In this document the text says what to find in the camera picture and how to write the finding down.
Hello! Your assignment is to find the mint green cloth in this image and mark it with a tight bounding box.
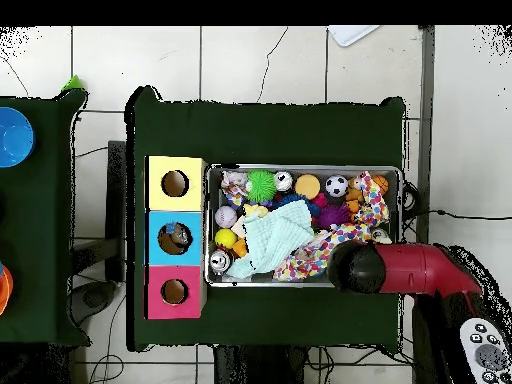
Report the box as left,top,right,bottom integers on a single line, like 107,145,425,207
225,198,316,280

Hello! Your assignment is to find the shallow clear mesh bin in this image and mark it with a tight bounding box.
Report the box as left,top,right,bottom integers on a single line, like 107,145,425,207
204,162,404,289

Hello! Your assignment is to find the wooden box with three holes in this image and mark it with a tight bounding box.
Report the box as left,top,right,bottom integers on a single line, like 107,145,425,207
144,155,208,320

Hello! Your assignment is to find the green spiky ball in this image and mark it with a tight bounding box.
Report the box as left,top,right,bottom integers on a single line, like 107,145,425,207
244,169,278,204

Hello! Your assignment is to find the white baseball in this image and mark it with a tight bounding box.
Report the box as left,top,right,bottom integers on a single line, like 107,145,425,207
214,205,239,230

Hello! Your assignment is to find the yellow ball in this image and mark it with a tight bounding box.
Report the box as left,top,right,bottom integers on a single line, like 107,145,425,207
214,228,238,250

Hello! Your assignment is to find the orange foam ball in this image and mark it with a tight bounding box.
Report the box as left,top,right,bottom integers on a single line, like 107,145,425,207
294,173,322,200

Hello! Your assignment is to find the purple spiky ball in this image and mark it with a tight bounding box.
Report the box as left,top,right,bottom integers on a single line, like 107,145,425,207
317,204,352,230

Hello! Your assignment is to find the black and white soccer ball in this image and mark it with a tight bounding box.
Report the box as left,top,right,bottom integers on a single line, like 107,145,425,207
324,174,350,199

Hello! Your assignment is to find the orange monkey plush toy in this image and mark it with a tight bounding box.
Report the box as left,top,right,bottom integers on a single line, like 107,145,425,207
345,175,365,202

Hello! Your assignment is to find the white tray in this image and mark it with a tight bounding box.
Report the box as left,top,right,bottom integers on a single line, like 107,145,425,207
326,25,381,48

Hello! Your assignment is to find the dark green side tablecloth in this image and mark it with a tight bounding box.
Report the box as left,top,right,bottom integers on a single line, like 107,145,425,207
0,88,91,348

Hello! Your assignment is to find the small green object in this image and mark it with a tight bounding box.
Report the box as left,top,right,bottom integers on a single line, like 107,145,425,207
60,74,84,92

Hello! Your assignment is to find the blue bowl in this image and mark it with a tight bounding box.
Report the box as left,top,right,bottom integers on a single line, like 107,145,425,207
0,106,37,169

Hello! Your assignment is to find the orange bowl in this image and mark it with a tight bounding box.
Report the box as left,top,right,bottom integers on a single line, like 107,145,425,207
0,261,14,317

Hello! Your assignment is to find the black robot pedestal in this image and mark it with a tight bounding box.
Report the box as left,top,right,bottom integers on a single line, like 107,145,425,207
213,344,310,384

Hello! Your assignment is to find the black cable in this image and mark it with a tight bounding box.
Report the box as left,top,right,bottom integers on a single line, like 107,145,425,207
403,208,512,222

